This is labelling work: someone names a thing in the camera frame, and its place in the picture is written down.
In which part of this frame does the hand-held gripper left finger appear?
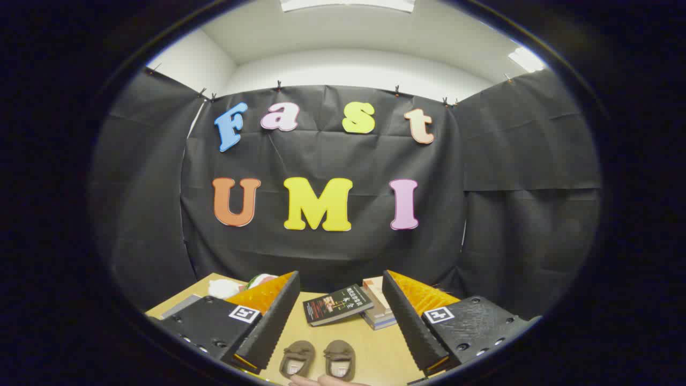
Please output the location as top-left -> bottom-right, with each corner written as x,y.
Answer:
155,271 -> 301,375

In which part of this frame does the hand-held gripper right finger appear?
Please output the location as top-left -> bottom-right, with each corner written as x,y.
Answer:
382,270 -> 542,376

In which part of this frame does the brown fuzzy slipper shoe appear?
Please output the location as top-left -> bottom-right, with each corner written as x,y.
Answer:
323,340 -> 357,381
279,340 -> 316,378

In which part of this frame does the grey fabric storage box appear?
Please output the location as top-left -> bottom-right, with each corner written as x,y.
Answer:
160,293 -> 203,320

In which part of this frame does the watermelon slice plush toy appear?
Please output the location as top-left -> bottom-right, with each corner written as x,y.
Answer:
247,273 -> 279,291

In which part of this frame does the beige cover book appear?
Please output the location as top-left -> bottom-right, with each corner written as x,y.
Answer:
362,276 -> 394,317

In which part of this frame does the white plush toy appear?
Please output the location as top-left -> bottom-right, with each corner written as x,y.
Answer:
207,278 -> 242,300

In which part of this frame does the black cover book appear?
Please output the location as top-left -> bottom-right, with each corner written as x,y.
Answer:
303,284 -> 375,327

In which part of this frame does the ceiling light panel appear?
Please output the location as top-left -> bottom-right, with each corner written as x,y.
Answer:
279,0 -> 416,13
508,47 -> 547,73

